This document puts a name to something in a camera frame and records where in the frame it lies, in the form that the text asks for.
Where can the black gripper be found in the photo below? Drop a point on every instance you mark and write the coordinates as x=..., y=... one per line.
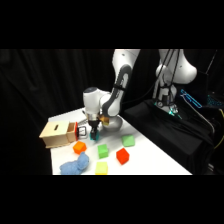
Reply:
x=93, y=124

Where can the blue cube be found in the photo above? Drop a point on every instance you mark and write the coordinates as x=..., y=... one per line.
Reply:
x=94, y=136

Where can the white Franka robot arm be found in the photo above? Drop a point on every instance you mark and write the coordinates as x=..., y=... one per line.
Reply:
x=118, y=83

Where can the bright green cube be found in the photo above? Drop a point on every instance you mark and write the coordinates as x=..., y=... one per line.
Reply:
x=103, y=151

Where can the orange cube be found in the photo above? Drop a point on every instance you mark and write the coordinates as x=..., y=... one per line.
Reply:
x=79, y=147

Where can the grey bowl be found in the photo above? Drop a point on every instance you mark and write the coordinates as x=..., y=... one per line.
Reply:
x=116, y=126

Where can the yellow cube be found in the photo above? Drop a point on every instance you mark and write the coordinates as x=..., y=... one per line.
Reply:
x=101, y=168

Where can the red cube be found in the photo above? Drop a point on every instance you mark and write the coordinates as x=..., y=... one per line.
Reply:
x=122, y=156

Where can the pale green flat block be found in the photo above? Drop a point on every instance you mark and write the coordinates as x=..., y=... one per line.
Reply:
x=128, y=140

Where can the blue cloth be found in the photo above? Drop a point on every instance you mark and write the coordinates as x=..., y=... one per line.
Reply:
x=75, y=165

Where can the wooden box with slot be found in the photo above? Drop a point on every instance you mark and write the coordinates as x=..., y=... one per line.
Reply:
x=55, y=134

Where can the black curtain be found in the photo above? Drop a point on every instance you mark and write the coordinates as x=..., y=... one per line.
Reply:
x=36, y=93

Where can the black covered robot stand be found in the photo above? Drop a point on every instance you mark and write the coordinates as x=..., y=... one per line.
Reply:
x=166, y=133

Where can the blue lit device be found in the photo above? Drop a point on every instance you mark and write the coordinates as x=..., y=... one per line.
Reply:
x=191, y=98

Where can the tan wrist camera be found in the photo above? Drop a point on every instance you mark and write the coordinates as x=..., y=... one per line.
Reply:
x=105, y=120

